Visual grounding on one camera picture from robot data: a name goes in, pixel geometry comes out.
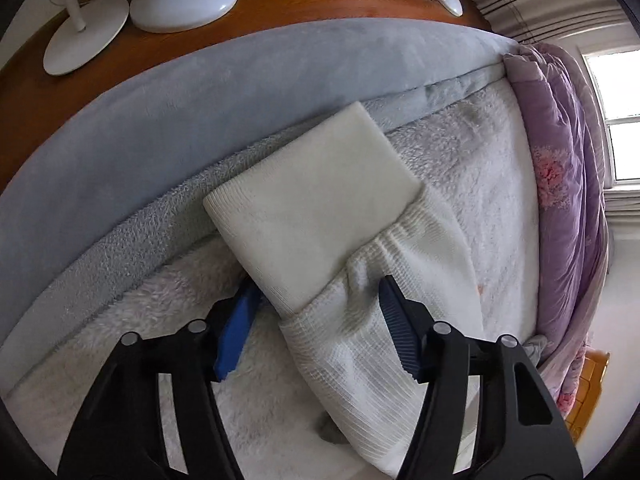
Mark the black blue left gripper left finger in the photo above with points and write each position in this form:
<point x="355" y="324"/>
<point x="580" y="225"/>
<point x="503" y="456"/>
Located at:
<point x="118" y="431"/>

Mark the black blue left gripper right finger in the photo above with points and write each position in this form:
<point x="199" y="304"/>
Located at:
<point x="520" y="433"/>

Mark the white round fan base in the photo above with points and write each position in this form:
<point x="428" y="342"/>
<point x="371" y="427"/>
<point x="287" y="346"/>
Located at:
<point x="87" y="31"/>

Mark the grey fleece blanket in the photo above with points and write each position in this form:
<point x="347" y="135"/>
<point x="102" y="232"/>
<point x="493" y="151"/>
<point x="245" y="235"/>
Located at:
<point x="109" y="197"/>

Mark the white knit sweater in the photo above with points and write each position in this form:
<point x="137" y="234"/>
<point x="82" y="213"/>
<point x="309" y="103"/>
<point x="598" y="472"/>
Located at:
<point x="316" y="225"/>

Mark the orange wooden headboard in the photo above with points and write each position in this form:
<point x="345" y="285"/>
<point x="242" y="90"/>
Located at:
<point x="588" y="392"/>

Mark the purple floral quilt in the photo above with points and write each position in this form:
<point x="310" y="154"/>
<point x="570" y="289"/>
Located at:
<point x="566" y="141"/>

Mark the bright window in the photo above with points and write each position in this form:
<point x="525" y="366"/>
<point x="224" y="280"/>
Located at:
<point x="615" y="75"/>

